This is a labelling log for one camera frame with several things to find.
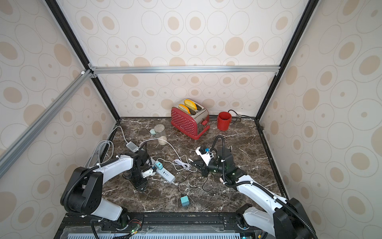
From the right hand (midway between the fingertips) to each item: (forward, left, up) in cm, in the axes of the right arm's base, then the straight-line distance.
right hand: (197, 161), depth 77 cm
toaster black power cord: (+52, -33, -15) cm, 63 cm away
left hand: (-9, +31, -15) cm, 35 cm away
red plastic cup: (+38, -17, -7) cm, 42 cm away
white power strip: (-2, +20, -13) cm, 24 cm away
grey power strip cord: (+15, +64, -16) cm, 67 cm away
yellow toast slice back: (+40, +6, +5) cm, 41 cm away
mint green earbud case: (+30, +35, -13) cm, 48 cm away
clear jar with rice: (+22, +25, -5) cm, 34 cm away
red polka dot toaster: (+27, +4, -2) cm, 28 cm away
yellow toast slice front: (+36, +10, +5) cm, 38 cm away
